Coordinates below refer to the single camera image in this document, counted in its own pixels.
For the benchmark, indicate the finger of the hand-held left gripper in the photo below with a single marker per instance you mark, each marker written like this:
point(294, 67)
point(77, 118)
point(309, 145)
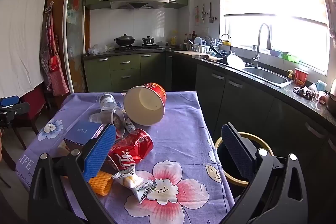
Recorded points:
point(19, 108)
point(9, 101)

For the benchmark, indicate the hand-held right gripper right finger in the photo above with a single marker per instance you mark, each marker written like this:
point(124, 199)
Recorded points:
point(233, 150)

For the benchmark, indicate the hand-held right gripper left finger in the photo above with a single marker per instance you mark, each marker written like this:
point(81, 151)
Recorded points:
point(99, 153)

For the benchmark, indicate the blue cardboard box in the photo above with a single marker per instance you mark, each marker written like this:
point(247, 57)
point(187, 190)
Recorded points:
point(84, 132)

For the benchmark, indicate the orange foam net sleeve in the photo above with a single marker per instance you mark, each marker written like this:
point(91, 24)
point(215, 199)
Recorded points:
point(101, 184)

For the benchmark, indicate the yellow-rimmed trash bin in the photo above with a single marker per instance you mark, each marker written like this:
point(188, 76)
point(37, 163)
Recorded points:
point(237, 182)

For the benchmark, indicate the dark red chair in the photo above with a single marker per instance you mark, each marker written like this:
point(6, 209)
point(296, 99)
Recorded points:
point(34, 103)

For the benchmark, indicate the clear plastic cup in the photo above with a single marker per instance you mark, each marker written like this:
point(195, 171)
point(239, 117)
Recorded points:
point(105, 116)

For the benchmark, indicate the red soda can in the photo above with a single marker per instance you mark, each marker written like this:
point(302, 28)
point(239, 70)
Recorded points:
point(136, 142)

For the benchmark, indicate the small white labelled bottle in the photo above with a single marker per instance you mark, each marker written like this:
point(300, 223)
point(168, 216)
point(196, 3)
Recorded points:
point(130, 126)

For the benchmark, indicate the dark counter cabinets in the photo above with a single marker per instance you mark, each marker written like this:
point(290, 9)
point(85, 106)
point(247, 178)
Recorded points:
point(249, 103)

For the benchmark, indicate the clear plastic bottle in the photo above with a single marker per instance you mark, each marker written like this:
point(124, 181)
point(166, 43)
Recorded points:
point(107, 102)

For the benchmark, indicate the white green snack wrapper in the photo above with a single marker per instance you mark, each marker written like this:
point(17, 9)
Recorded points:
point(139, 187)

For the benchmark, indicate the red checkered apron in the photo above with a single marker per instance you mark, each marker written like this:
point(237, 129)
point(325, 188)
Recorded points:
point(55, 69)

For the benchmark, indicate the purple floral tablecloth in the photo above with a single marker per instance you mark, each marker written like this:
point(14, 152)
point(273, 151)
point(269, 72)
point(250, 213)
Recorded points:
point(178, 129)

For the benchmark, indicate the red paper noodle bowl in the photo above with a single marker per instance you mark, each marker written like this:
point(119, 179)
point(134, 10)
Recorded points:
point(143, 106)

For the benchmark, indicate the white hanging sheet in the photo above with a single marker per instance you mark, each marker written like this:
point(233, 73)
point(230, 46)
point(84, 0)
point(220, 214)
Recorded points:
point(21, 29)

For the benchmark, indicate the black kitchen countertop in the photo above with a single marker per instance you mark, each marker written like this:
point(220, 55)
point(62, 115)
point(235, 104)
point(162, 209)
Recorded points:
point(288, 94)

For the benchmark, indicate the steel sink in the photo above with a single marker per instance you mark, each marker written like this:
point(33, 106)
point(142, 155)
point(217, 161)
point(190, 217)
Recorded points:
point(265, 77)

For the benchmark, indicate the green lower cabinets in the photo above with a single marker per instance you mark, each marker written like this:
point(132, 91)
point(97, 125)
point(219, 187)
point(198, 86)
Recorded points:
point(123, 74)

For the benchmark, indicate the pan with white lid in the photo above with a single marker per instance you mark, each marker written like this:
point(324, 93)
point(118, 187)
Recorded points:
point(235, 61)

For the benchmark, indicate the dark rag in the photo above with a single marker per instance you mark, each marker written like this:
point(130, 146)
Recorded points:
point(304, 92)

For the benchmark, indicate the tall steel faucet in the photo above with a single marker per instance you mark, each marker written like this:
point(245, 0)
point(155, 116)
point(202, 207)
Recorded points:
point(255, 60)

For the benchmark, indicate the yellow pump dispenser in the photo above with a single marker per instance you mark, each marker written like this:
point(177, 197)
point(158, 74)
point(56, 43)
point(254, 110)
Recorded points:
point(290, 75)

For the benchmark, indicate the red paper cup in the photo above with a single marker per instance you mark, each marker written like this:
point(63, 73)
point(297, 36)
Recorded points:
point(301, 78)

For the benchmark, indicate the crumpled plastic bags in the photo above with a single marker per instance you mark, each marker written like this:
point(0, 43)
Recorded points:
point(99, 49)

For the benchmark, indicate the white tissue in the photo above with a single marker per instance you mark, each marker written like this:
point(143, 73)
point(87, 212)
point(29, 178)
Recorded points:
point(313, 86)

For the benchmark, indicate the pink cloth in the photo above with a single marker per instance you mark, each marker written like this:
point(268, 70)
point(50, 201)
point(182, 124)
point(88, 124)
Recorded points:
point(320, 97)

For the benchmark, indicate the small curved faucet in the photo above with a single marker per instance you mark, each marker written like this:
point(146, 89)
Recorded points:
point(230, 45)

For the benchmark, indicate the purple bowl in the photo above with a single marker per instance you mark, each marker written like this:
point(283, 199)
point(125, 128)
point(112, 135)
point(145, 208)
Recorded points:
point(274, 53)

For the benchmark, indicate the floral glass sliding door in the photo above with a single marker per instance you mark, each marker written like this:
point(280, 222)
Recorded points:
point(76, 16)

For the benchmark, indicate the white dish rack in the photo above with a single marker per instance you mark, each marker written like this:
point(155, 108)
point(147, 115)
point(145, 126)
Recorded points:
point(197, 48)

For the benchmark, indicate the green bowl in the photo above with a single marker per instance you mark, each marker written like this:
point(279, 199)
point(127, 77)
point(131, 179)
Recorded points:
point(290, 57)

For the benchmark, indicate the brown bowl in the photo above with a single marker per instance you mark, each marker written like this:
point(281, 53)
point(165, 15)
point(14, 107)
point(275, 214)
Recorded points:
point(332, 103)

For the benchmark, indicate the wooden cutting board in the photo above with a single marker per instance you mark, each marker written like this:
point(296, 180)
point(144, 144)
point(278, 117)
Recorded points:
point(185, 52)

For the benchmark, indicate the gas stove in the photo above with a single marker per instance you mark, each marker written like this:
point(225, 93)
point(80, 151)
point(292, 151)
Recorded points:
point(139, 48)

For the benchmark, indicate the black wok with lid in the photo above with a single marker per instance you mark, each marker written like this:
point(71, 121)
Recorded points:
point(124, 41)

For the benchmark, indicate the dark sauce bottle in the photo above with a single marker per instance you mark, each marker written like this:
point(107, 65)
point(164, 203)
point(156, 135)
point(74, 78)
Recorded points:
point(193, 37)

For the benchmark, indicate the hanging kitchen utensils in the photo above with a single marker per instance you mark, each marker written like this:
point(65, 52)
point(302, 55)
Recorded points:
point(203, 12)

